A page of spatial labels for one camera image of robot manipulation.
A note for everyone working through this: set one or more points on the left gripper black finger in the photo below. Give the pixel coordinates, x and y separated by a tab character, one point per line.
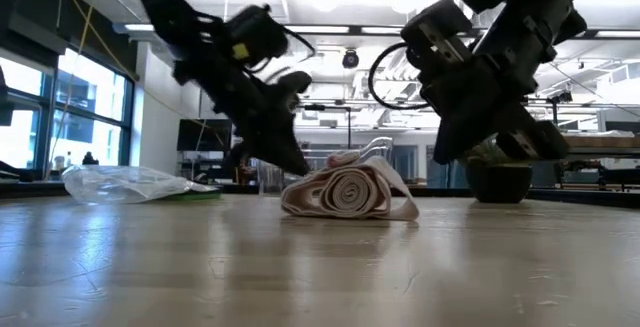
282	144
235	157

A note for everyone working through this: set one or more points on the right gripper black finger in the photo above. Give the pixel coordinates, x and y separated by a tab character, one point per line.
532	139
460	132

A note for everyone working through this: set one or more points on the white elastic bandage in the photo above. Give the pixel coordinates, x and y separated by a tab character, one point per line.
350	192

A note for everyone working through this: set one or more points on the clear plastic bag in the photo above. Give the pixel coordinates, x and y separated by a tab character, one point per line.
115	184

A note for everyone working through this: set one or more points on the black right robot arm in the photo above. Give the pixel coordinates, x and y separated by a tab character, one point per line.
520	2

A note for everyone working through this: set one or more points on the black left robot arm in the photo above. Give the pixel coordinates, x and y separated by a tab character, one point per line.
190	22

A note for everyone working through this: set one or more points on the black monitor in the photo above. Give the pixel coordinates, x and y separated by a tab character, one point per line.
200	134

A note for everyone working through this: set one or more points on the green container lid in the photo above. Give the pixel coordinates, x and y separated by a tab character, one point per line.
200	196

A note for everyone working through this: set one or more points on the potted succulent plant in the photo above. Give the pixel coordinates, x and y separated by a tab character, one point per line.
500	182

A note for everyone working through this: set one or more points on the black metal stand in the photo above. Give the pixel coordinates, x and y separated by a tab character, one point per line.
330	107

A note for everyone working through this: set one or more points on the wooden workbench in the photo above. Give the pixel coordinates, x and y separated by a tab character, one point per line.
605	142

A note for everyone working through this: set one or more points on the clear plastic bin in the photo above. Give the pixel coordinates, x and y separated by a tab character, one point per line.
380	149

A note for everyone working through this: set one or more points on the ceiling light strip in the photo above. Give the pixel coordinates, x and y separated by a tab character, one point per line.
317	29

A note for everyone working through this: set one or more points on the black ceiling spotlight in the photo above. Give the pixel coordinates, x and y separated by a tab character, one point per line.
350	59

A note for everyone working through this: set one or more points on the large window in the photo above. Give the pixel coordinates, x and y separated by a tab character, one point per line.
90	87

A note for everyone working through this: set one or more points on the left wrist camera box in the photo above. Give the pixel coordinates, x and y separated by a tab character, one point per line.
295	84

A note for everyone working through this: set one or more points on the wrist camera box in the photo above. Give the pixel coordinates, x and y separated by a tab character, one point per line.
435	32
295	84

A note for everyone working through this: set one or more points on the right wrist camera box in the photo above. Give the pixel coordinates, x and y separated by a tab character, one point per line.
435	32

